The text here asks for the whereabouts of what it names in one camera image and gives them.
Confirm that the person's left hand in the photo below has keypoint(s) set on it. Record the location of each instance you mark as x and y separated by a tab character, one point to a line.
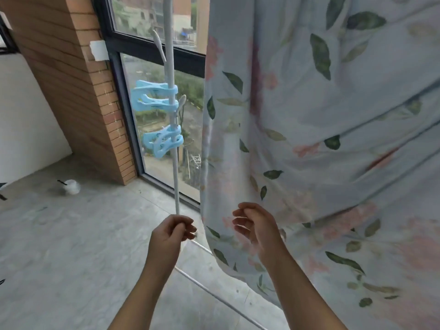
165	240

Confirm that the person's right hand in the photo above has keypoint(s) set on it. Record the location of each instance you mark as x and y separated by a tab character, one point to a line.
266	233

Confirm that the person's left fingers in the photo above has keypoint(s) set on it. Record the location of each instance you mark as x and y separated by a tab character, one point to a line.
187	230

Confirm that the person's right fingers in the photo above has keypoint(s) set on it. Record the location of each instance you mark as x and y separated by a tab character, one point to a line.
245	221

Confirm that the white drying rack pole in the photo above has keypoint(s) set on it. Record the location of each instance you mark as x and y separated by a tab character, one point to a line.
176	188

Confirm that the person's right forearm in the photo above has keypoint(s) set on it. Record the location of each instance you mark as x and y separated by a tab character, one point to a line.
299	295

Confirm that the person's left forearm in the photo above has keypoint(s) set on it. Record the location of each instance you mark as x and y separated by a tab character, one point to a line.
144	295

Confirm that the light blue clothes clip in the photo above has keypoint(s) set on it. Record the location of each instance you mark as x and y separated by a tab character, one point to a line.
161	140
151	96

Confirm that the floral bed sheet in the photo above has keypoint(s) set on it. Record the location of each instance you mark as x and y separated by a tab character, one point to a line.
326	133

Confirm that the white plastic cup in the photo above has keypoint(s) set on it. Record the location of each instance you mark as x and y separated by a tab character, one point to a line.
72	188

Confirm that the black drinking straw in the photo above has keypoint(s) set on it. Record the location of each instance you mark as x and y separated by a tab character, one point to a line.
62	182

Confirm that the white paper patch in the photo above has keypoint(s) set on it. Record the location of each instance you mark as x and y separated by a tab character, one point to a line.
99	51

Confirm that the black window frame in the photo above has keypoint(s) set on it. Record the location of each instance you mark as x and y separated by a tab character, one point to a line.
137	48

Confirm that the small dark window frame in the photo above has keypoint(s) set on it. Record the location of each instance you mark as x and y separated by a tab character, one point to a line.
8	41

